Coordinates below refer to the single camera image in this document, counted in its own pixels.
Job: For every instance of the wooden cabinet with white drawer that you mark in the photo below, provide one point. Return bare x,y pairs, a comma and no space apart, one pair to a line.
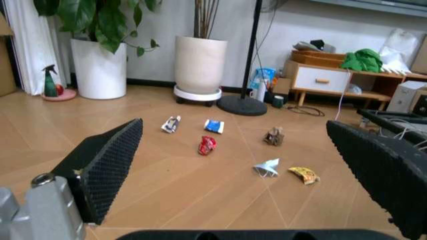
337,82

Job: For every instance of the white wheeled pot stand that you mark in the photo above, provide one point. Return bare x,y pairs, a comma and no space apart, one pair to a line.
197,96

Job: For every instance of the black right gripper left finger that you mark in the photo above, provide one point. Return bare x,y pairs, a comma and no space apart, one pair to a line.
100,165

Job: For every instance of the white blue crumpled wrapper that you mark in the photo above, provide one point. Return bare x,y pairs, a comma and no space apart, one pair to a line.
171,124

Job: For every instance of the white curtain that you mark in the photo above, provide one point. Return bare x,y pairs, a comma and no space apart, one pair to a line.
30,47

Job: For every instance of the green cloth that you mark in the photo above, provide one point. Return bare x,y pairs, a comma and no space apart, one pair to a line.
362,60

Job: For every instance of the white cylindrical plant pot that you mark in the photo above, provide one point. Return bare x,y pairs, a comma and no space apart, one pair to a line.
98,72

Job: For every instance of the green leafy plant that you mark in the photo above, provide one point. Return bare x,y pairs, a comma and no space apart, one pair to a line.
100,17

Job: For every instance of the blue white plastic bag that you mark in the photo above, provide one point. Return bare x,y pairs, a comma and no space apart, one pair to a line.
263,78

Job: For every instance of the cream tall plant pot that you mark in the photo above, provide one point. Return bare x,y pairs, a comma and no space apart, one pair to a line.
199,65

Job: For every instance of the dark green cup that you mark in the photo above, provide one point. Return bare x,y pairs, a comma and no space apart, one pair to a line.
279,101

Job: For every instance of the yellow crumpled snack wrapper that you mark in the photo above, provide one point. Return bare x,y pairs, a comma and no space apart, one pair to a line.
304,174

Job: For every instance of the red crumpled wrapper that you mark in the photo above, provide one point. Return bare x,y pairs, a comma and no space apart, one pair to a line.
207,145

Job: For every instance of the black floor lamp stand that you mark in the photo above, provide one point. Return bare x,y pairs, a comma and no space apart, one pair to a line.
245,100

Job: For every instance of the dark green spray bottle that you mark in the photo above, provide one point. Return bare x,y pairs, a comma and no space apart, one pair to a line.
50,83

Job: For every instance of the pink round tray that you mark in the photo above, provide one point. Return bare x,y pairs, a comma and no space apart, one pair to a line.
63,95

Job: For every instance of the white grey box appliance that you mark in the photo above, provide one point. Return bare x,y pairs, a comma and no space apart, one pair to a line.
405,96

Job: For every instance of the blue white crumpled packet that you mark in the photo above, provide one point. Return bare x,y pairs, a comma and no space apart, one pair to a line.
213,126

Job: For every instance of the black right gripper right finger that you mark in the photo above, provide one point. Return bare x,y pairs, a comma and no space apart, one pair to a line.
383,165

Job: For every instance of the brown cardboard box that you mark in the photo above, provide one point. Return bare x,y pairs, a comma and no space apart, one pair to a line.
6,57

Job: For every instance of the brown crumpled paper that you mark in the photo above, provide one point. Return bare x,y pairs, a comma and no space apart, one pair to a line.
274,136

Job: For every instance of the thin brown plant stems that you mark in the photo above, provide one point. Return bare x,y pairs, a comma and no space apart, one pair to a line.
205,17

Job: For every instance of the white crumpled paper cone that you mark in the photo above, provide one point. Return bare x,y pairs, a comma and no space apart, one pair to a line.
268,168

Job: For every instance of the red apple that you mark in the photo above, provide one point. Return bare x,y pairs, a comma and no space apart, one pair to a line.
59,89

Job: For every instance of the white bottle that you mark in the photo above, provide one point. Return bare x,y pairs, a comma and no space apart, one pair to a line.
260,91

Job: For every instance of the wicker basket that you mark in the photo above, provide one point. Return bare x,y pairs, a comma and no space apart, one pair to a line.
317,57

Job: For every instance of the black metal frame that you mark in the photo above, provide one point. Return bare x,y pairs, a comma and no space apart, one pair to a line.
393,122

